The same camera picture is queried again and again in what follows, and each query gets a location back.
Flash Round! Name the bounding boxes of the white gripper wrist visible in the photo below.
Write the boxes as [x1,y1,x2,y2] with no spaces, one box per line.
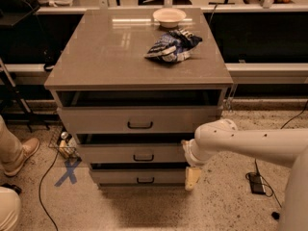
[181,139,213,191]

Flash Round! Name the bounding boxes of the grey drawer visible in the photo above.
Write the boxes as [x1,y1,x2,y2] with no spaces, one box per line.
[77,143,186,164]
[90,169,186,185]
[58,107,221,134]

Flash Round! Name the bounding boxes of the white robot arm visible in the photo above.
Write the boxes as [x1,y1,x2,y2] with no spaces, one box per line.
[182,119,308,231]

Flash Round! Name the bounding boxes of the grey bottom drawer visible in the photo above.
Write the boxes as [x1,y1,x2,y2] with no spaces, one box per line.
[90,169,186,185]

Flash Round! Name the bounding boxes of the grey top drawer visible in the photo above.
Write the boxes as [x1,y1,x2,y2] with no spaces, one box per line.
[58,107,221,134]

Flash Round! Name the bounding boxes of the grey drawer cabinet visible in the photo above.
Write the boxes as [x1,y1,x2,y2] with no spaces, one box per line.
[43,7,234,189]

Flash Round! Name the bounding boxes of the black power adapter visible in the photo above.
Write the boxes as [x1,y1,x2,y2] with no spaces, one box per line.
[248,173,266,194]

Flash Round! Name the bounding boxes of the blue tape cross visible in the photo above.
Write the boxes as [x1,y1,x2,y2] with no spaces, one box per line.
[55,159,81,187]

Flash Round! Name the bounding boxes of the blue white chip bag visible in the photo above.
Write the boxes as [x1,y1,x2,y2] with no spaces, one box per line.
[144,28,203,63]

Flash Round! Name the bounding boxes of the white bowl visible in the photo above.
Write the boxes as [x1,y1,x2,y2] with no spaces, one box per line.
[153,8,186,28]

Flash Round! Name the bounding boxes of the beige trouser leg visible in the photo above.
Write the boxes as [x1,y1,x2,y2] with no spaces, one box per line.
[0,116,23,176]

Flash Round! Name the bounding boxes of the beige trouser knee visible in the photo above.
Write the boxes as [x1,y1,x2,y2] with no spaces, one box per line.
[0,187,21,231]

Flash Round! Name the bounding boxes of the black object near knee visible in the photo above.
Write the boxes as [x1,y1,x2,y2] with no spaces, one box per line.
[1,183,22,194]

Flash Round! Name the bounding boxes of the black stand legs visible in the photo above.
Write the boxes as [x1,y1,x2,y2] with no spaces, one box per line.
[0,58,49,131]

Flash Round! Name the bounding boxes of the black floor cable right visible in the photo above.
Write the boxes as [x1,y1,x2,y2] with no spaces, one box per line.
[245,101,308,220]

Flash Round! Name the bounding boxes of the black floor cable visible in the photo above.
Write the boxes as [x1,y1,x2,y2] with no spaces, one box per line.
[245,101,308,220]
[38,148,61,231]

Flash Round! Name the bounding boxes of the wire basket with items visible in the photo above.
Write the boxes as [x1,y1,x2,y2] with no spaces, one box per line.
[48,126,80,159]

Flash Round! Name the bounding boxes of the black floor cable left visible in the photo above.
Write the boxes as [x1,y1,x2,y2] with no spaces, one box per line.
[38,148,61,231]

